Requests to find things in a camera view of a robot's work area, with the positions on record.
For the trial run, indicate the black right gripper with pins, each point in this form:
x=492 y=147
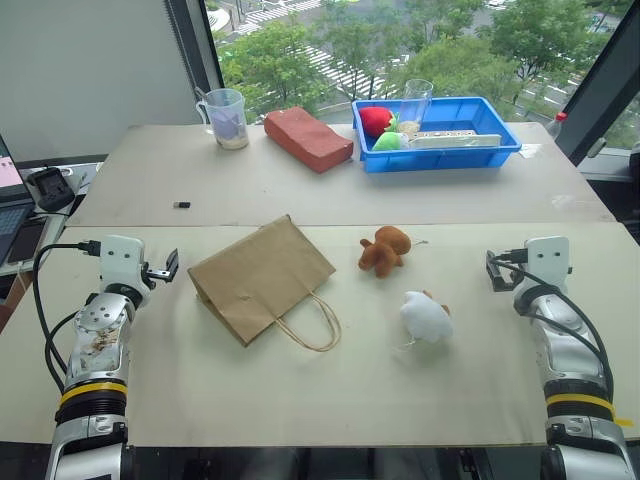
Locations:
x=512 y=272

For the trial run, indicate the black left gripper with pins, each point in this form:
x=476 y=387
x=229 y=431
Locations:
x=149 y=274

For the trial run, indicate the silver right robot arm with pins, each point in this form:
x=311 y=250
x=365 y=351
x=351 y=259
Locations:
x=562 y=330

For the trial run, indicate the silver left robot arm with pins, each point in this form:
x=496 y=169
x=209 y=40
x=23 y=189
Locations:
x=97 y=340

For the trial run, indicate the brown paper bag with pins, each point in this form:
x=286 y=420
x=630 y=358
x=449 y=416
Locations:
x=260 y=275

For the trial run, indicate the small black usb dongle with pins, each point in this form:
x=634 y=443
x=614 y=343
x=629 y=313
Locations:
x=182 y=204

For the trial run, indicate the white plush toy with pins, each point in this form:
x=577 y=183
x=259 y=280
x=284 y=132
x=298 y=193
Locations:
x=425 y=315

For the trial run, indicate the brown plush toy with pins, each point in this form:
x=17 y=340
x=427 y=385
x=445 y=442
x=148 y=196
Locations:
x=387 y=252

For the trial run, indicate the blue plastic bin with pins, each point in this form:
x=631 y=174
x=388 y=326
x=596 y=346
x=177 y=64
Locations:
x=445 y=155

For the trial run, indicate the grey side table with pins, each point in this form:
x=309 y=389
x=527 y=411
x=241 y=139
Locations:
x=70 y=175

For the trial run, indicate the black charger box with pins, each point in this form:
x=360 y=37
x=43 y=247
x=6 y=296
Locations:
x=50 y=189

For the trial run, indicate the purple object in cup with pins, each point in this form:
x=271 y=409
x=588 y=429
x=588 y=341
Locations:
x=226 y=124

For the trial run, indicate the clear plastic measuring cup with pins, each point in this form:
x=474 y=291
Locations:
x=227 y=120

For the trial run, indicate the clear bottle with red cap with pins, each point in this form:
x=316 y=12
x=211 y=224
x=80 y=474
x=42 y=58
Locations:
x=556 y=126

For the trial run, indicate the green plush toy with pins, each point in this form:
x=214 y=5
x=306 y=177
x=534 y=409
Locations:
x=390 y=142

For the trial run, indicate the open laptop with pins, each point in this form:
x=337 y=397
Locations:
x=11 y=200

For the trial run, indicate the clear drinking glass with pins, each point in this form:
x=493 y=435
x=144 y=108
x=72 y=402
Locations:
x=417 y=107

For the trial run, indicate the red brick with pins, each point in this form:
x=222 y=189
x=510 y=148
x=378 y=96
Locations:
x=305 y=137

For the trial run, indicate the red plush strawberry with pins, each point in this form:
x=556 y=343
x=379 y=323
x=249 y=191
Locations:
x=376 y=120

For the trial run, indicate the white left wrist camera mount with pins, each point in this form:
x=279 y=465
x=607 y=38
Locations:
x=120 y=257

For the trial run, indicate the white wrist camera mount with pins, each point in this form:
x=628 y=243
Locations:
x=547 y=260
x=120 y=257

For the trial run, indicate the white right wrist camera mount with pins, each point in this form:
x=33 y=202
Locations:
x=547 y=260

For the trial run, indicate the dark slanted window frame beam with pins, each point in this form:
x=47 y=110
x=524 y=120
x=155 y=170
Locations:
x=597 y=80

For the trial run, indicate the dark window frame post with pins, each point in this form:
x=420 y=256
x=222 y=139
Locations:
x=192 y=45

